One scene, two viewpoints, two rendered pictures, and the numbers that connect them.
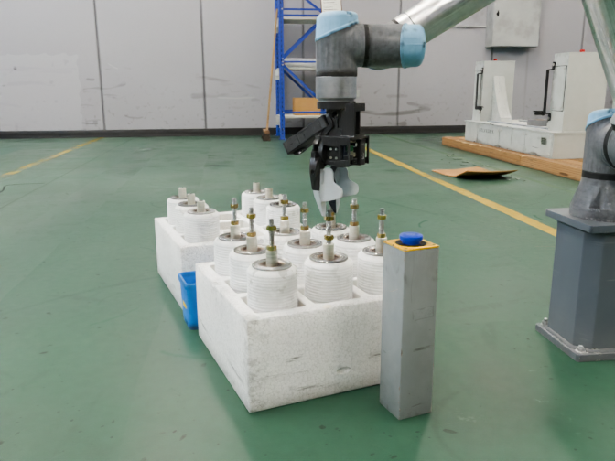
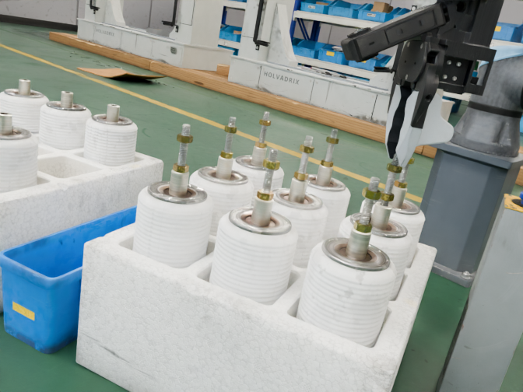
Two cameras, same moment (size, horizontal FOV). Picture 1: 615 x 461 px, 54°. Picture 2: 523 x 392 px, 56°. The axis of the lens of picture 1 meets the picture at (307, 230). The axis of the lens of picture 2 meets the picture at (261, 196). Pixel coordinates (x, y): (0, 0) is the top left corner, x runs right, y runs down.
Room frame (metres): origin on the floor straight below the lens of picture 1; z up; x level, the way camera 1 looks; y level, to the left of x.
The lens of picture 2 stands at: (0.81, 0.50, 0.46)
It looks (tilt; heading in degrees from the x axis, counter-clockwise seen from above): 18 degrees down; 315
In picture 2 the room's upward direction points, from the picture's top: 11 degrees clockwise
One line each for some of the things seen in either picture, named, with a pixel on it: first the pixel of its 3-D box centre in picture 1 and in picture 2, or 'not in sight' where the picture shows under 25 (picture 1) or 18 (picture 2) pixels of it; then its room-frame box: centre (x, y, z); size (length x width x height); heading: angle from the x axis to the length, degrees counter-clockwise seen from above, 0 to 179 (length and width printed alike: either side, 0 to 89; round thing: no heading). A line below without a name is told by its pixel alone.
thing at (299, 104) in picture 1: (306, 106); not in sight; (7.25, 0.01, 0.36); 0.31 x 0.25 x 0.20; 97
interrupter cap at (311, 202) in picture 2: (305, 243); (296, 199); (1.24, 0.01, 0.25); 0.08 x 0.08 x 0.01
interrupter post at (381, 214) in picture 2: (329, 251); (380, 216); (1.13, -0.04, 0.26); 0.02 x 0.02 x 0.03
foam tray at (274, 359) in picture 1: (305, 315); (274, 299); (1.24, 0.01, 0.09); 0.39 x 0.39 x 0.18; 23
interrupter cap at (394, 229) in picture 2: (329, 257); (378, 225); (1.13, -0.04, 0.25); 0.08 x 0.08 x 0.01
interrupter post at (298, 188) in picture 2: (305, 238); (297, 190); (1.24, 0.01, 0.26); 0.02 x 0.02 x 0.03
